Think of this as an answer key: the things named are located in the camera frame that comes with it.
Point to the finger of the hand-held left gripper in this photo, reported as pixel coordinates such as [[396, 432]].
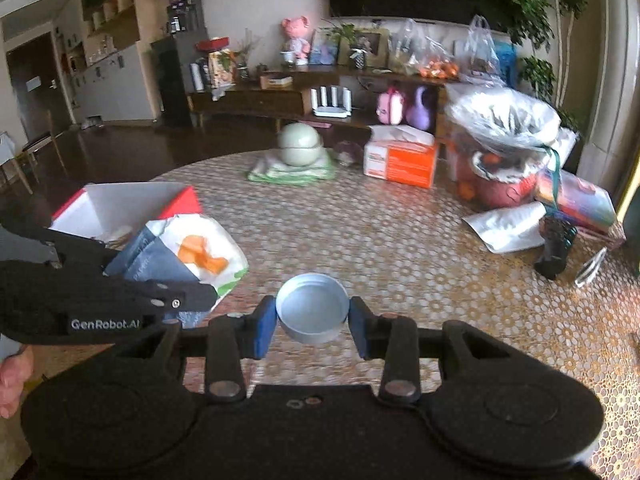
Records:
[[75, 249], [190, 297]]

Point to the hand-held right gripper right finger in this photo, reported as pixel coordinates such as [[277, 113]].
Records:
[[362, 330]]

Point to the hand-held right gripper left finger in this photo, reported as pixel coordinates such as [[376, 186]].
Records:
[[264, 330]]

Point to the white orange green packet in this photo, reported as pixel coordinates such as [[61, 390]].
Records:
[[200, 255]]

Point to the small white bowl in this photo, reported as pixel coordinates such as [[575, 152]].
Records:
[[312, 300]]

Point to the red cardboard box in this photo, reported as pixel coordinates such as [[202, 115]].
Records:
[[125, 205]]

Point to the person's left hand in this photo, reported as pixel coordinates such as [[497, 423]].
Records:
[[12, 380]]

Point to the wooden chair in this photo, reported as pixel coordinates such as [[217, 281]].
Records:
[[40, 147]]

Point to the folded green cloth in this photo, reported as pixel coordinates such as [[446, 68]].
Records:
[[290, 174]]

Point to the white sideboard cabinet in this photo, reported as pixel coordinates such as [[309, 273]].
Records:
[[120, 85]]

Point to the orange white tissue box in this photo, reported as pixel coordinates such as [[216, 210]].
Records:
[[405, 162]]

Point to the white pouch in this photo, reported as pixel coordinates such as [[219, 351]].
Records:
[[505, 227]]

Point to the stacked green bowls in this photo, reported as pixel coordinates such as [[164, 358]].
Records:
[[300, 145]]

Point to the black tall stand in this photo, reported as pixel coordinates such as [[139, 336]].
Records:
[[172, 85]]

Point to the wooden television cabinet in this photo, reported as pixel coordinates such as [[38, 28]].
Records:
[[250, 102]]

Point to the pink flat box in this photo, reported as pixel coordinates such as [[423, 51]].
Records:
[[321, 125]]

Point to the white roll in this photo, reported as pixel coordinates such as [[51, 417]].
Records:
[[196, 77]]

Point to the white router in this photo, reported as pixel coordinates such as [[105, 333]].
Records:
[[330, 105]]

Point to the purple gourd vase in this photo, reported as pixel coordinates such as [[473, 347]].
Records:
[[420, 110]]

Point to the printed snack bag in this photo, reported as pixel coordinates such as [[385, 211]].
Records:
[[221, 70]]

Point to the small yellow label carton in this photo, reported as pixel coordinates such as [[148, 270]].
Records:
[[276, 81]]

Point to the clear metal tongs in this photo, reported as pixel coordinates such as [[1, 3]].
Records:
[[590, 269]]

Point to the small dark teapot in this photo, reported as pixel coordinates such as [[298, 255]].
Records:
[[261, 70]]

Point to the dark vase with twigs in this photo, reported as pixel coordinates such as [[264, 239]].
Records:
[[244, 62]]

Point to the small red box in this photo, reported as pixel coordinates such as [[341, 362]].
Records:
[[212, 45]]

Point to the large clear plastic bag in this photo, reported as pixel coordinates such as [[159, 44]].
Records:
[[505, 125]]

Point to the colourful flat packet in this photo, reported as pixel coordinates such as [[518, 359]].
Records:
[[580, 200]]

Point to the black appliance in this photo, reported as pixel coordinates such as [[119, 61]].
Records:
[[186, 15]]

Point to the clear bag of oranges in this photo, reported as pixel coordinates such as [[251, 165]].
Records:
[[430, 67]]

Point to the pink plush pig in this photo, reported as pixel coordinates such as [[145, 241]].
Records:
[[296, 40]]

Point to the blue picture card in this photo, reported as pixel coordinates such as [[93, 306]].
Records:
[[324, 49]]

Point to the small green potted plant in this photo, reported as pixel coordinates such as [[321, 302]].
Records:
[[345, 32]]

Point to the blue plastic bag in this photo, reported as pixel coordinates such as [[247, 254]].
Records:
[[505, 65]]

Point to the white standing air conditioner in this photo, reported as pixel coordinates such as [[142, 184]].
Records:
[[605, 85]]

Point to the potted green tree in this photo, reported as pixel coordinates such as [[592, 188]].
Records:
[[535, 20]]

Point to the beige photo frame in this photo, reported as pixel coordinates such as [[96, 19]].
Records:
[[372, 45]]

